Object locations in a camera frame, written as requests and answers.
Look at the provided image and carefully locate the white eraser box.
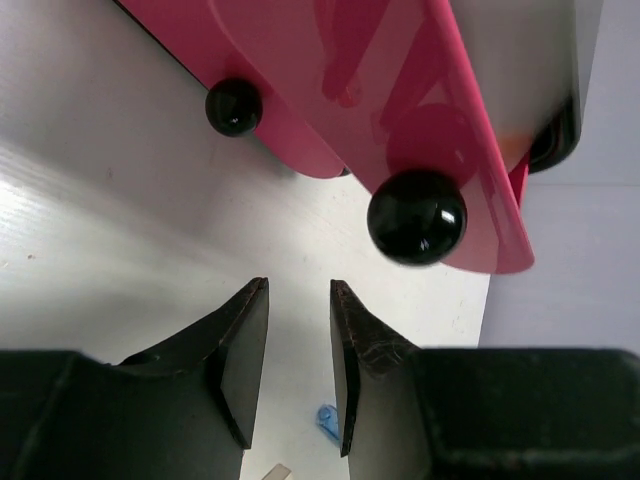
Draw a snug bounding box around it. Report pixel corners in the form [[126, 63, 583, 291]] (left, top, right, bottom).
[[262, 463, 293, 480]]

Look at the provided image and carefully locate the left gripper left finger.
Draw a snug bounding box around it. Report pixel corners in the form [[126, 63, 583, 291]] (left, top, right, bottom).
[[1, 278, 269, 479]]

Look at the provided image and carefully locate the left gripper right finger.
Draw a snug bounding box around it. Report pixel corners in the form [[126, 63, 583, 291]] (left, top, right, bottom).
[[330, 280, 639, 479]]

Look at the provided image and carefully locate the black pink drawer cabinet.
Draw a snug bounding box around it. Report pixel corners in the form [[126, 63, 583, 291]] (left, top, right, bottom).
[[122, 0, 581, 274]]

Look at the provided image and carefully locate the dark blue highlighter pen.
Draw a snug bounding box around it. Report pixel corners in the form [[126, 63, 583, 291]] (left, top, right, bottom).
[[315, 404, 340, 445]]

